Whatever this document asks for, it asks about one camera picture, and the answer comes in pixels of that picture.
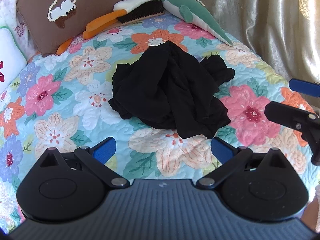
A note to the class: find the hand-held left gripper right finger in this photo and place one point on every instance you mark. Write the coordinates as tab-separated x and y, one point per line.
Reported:
221	150

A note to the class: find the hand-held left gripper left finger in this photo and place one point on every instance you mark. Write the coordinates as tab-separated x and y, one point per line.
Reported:
106	149

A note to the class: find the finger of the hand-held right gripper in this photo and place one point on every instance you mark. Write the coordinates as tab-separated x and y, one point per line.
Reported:
302	85
285	113

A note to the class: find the black garment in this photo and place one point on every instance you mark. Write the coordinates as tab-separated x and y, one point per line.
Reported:
170	92

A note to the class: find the floral quilt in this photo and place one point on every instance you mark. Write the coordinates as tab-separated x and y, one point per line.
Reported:
75	92

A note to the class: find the beige curtain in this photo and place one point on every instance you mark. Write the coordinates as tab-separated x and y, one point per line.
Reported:
250	17

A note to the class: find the white pillow with red print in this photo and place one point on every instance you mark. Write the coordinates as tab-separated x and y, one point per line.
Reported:
10	55

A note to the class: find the green crocodile plush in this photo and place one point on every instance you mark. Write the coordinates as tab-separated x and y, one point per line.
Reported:
190	2

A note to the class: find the wooden brush with black bristles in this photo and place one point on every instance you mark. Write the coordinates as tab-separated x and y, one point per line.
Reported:
142	12

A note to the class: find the brown pillow with cloud print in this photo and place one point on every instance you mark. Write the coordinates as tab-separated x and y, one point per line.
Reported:
100	2

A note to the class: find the pale floral pillow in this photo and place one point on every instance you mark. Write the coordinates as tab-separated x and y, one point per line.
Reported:
8	7

